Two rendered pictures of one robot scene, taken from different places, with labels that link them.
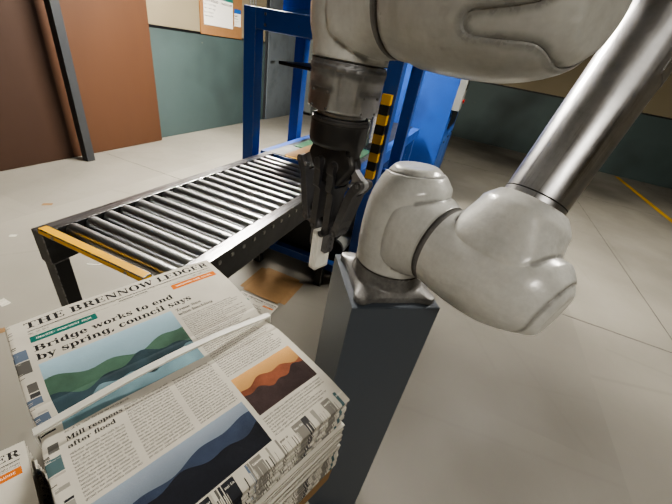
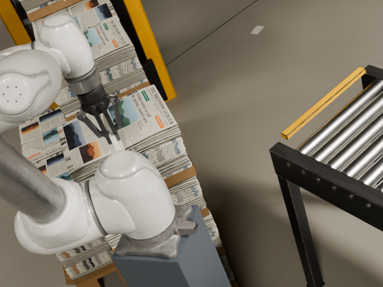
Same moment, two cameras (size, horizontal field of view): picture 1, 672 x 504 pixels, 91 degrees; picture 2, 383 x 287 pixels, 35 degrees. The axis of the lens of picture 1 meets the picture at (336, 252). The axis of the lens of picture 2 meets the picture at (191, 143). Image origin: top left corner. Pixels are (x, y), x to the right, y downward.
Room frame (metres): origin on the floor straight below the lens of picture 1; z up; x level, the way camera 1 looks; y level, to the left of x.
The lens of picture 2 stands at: (1.61, -0.83, 2.19)
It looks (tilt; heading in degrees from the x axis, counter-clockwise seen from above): 38 degrees down; 136
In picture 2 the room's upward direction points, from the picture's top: 21 degrees counter-clockwise
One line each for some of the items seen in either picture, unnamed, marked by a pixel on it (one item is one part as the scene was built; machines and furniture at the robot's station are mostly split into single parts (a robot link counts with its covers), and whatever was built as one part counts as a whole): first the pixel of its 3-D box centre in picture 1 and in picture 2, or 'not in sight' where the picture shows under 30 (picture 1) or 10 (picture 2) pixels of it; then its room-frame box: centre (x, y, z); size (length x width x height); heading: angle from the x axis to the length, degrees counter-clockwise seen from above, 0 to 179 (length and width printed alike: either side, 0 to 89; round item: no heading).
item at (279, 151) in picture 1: (326, 158); not in sight; (2.36, 0.20, 0.75); 0.70 x 0.65 x 0.10; 163
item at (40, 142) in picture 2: not in sight; (78, 197); (-0.46, 0.34, 0.30); 0.76 x 0.30 x 0.60; 140
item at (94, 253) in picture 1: (91, 252); (324, 101); (0.76, 0.71, 0.81); 0.43 x 0.03 x 0.02; 73
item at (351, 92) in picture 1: (345, 89); (83, 78); (0.45, 0.03, 1.39); 0.09 x 0.09 x 0.06
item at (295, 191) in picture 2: not in sight; (302, 233); (0.70, 0.46, 0.34); 0.06 x 0.06 x 0.68; 73
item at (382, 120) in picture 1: (378, 138); not in sight; (1.88, -0.11, 1.05); 0.05 x 0.05 x 0.45; 73
